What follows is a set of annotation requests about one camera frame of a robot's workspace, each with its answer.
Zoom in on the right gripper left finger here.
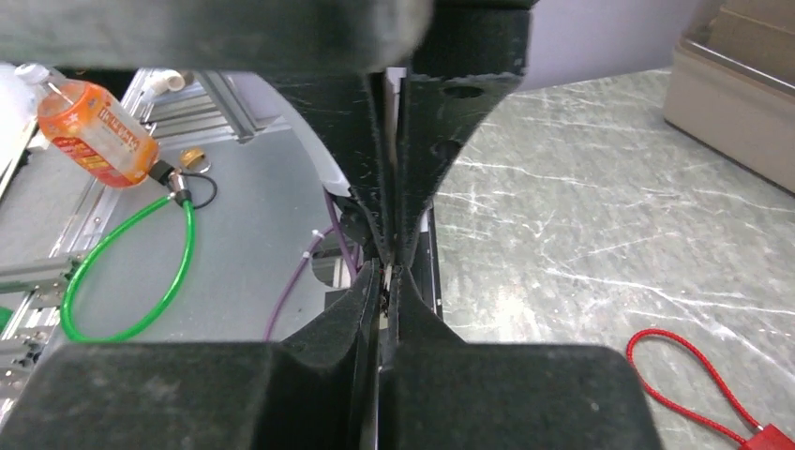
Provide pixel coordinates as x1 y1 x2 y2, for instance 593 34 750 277
1 262 381 449

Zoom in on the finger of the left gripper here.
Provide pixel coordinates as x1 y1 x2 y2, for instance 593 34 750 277
394 1 534 264

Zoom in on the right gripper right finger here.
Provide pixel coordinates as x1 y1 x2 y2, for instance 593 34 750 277
378 271 662 449

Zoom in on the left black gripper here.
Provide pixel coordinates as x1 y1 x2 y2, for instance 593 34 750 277
1 1 434 264

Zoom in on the red cable lock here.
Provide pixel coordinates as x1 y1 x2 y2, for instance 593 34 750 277
625 329 795 450

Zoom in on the silver key bunch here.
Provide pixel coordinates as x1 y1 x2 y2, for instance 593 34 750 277
379 263 394 317

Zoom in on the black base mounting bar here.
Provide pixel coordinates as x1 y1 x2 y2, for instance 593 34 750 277
323 190 443 322

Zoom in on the brass padlock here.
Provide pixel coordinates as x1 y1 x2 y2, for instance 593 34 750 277
179 147 212 174

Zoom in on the orange drink bottle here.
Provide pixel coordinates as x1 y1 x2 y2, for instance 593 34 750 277
14 63 158 188

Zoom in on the brown translucent tool box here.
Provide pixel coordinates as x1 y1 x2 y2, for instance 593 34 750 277
663 1 794 192

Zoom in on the aluminium frame rail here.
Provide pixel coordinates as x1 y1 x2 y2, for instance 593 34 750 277
0 67 293 429

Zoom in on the green cable lock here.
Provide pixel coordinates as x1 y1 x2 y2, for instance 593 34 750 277
60 176 198 343

